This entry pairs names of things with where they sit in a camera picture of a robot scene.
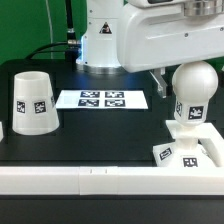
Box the white front fence bar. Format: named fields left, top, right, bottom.
left=0, top=167, right=224, bottom=195

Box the white thin cable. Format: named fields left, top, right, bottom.
left=45, top=0, right=54, bottom=60

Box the white lamp shade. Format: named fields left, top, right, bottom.
left=12, top=71, right=59, bottom=135

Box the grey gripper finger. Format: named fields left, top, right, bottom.
left=150, top=68, right=167, bottom=98

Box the white lamp bulb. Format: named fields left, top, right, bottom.
left=172, top=61, right=218, bottom=127

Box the black table cable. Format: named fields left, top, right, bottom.
left=25, top=39, right=82, bottom=61

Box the white right fence bar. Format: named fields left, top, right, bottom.
left=200, top=123, right=224, bottom=167

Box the white lamp base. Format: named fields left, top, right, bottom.
left=153, top=120, right=215, bottom=168

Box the white marker sheet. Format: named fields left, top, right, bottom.
left=56, top=90, right=148, bottom=109

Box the white fence bar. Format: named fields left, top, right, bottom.
left=200, top=123, right=224, bottom=167
left=0, top=121, right=4, bottom=142
left=0, top=167, right=224, bottom=195

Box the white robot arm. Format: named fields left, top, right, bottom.
left=77, top=0, right=224, bottom=97

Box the black thick cable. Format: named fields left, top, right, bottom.
left=64, top=0, right=76, bottom=44

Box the white left fence bar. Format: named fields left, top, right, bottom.
left=0, top=121, right=4, bottom=142

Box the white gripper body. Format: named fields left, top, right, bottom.
left=117, top=2, right=224, bottom=72

